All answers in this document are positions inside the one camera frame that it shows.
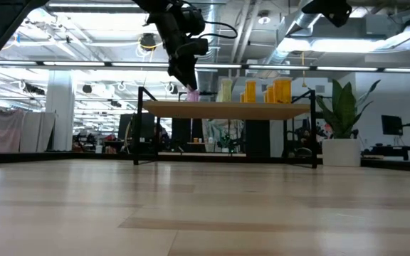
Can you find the pale yellow-green pill bottle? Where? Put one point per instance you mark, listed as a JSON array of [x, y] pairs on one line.
[[226, 90]]

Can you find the black aluminium rig frame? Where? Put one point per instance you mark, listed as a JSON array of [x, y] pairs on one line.
[[55, 155]]

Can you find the pink pill bottle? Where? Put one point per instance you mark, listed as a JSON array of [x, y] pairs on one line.
[[193, 96]]

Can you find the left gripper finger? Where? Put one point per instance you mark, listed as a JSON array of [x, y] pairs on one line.
[[189, 73], [174, 71]]

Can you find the black desk monitor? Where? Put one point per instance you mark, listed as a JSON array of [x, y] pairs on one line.
[[391, 124]]

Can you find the bright ceiling light panel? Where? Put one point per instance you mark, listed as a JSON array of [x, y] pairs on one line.
[[340, 45]]

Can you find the linear ceiling light strip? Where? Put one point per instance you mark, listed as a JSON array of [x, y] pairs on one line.
[[279, 67], [141, 64], [347, 68], [73, 63], [408, 70], [13, 63], [219, 65]]

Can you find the white curtain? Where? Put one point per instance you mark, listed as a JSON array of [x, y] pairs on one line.
[[20, 131]]

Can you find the green plant in white pot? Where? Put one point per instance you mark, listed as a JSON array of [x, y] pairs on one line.
[[340, 153]]

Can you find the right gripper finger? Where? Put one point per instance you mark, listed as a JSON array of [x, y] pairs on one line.
[[338, 17]]

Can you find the two bottles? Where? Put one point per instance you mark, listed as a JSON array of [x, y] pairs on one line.
[[242, 97]]

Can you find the white column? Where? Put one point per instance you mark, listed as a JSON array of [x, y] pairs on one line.
[[60, 113]]

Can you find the small orange pill bottle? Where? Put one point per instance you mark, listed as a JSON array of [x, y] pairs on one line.
[[250, 91]]

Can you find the wooden shelf with black frame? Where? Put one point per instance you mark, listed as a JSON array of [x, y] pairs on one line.
[[226, 111]]

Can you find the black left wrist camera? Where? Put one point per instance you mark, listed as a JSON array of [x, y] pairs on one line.
[[194, 25]]

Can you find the black hanging spotlight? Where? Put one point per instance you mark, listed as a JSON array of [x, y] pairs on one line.
[[148, 42]]

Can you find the black low desk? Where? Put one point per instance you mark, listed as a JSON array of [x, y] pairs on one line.
[[386, 149]]

